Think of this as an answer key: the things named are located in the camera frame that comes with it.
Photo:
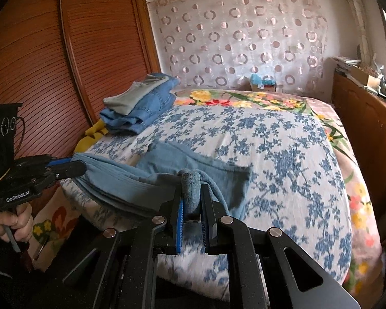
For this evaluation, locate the stack of papers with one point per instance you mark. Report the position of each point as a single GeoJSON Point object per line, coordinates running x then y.
{"type": "Point", "coordinates": [344, 63]}

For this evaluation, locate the circle pattern curtain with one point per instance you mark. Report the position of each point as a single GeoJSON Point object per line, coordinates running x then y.
{"type": "Point", "coordinates": [244, 38]}

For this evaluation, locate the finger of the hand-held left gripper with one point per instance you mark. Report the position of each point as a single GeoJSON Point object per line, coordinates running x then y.
{"type": "Point", "coordinates": [70, 169]}
{"type": "Point", "coordinates": [61, 161]}

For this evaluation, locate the teal short pants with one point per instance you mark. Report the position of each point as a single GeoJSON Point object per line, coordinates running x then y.
{"type": "Point", "coordinates": [132, 183]}

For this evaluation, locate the folded blue jeans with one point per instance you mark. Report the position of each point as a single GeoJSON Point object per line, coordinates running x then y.
{"type": "Point", "coordinates": [144, 116]}

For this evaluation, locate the wrapped wall pipe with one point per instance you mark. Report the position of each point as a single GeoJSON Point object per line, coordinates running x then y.
{"type": "Point", "coordinates": [357, 16]}

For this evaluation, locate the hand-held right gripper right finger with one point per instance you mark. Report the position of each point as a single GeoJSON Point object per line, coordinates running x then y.
{"type": "Point", "coordinates": [207, 228]}

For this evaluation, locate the wooden slatted wardrobe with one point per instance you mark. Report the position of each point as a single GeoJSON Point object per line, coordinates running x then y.
{"type": "Point", "coordinates": [83, 54]}

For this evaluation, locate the wooden side cabinet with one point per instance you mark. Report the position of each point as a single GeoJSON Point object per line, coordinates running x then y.
{"type": "Point", "coordinates": [363, 128]}

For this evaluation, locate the small cardboard box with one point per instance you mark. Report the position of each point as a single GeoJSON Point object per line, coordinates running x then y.
{"type": "Point", "coordinates": [267, 87]}

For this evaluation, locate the person's left hand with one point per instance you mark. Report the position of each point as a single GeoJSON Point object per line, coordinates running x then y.
{"type": "Point", "coordinates": [9, 222]}

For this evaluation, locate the blue plastic bag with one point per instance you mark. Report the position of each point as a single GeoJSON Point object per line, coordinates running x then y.
{"type": "Point", "coordinates": [259, 79]}

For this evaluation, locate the open cardboard box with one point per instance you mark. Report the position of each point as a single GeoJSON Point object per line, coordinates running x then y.
{"type": "Point", "coordinates": [368, 79]}

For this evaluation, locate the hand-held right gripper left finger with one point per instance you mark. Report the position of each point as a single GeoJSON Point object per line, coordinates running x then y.
{"type": "Point", "coordinates": [180, 228]}

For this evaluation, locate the folded grey pants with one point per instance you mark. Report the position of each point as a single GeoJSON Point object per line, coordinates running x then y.
{"type": "Point", "coordinates": [128, 101]}

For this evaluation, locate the yellow plush toy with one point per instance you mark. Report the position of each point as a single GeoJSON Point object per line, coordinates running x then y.
{"type": "Point", "coordinates": [95, 132]}

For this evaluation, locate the colourful flower blanket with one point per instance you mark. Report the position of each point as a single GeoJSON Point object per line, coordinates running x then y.
{"type": "Point", "coordinates": [244, 98]}

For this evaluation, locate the blue floral bedsheet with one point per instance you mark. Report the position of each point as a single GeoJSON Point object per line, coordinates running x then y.
{"type": "Point", "coordinates": [276, 167]}

